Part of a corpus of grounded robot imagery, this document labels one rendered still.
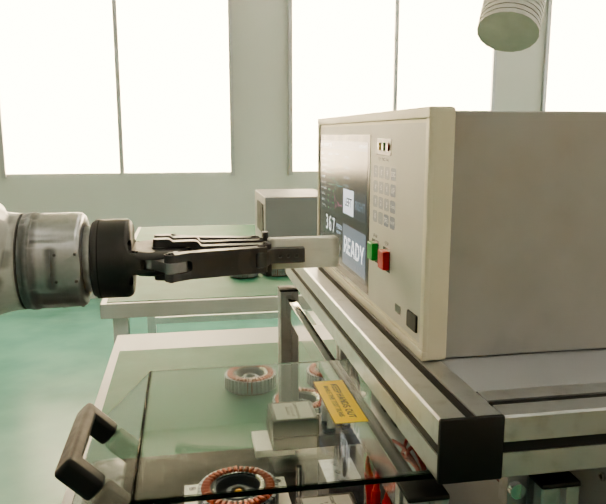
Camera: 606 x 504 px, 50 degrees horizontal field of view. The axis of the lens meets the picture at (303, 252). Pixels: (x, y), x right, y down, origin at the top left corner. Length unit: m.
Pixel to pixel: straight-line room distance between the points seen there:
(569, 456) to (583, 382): 0.07
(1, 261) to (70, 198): 4.80
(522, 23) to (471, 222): 1.37
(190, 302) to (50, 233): 1.64
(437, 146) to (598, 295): 0.20
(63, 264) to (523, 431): 0.40
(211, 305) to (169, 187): 3.16
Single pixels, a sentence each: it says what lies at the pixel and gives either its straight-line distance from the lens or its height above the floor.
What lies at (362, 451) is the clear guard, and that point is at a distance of 0.51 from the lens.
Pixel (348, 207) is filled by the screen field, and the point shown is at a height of 1.21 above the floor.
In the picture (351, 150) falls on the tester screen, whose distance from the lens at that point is 0.76.
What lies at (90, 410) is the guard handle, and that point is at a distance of 0.61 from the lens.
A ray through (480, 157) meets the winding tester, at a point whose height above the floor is 1.28.
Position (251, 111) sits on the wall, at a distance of 5.35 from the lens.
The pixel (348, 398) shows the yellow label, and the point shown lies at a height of 1.07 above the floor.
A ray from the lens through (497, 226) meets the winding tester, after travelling 0.55.
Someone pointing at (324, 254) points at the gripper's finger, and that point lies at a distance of 0.65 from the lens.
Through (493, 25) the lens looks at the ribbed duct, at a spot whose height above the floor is 1.58.
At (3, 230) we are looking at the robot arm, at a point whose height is 1.22.
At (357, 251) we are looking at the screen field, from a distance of 0.74.
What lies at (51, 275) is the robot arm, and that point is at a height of 1.18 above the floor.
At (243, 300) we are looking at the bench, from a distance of 2.25.
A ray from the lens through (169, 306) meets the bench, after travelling 2.24.
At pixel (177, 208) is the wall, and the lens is 5.35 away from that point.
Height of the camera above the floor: 1.30
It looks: 10 degrees down
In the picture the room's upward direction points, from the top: straight up
